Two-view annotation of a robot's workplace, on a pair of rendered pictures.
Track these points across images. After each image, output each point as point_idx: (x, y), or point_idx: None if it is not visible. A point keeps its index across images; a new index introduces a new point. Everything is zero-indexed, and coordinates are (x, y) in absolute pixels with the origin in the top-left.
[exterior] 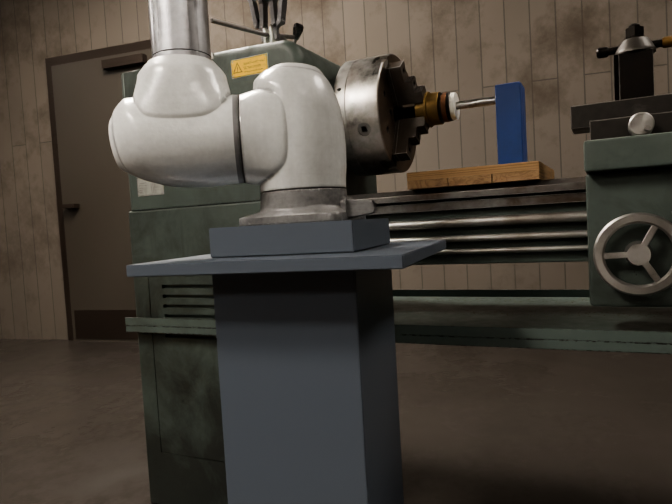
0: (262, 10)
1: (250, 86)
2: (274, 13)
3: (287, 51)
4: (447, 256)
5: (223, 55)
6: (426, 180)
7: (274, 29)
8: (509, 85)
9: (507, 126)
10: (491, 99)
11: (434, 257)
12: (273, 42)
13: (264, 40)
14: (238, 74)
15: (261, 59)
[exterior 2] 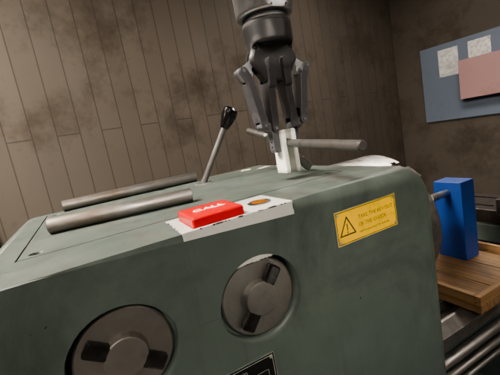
0: (275, 100)
1: (370, 254)
2: (295, 106)
3: (420, 187)
4: (485, 356)
5: (315, 204)
6: (493, 299)
7: (295, 132)
8: (468, 182)
9: (469, 217)
10: (446, 193)
11: (478, 362)
12: (391, 172)
13: (286, 151)
14: (350, 237)
15: (386, 204)
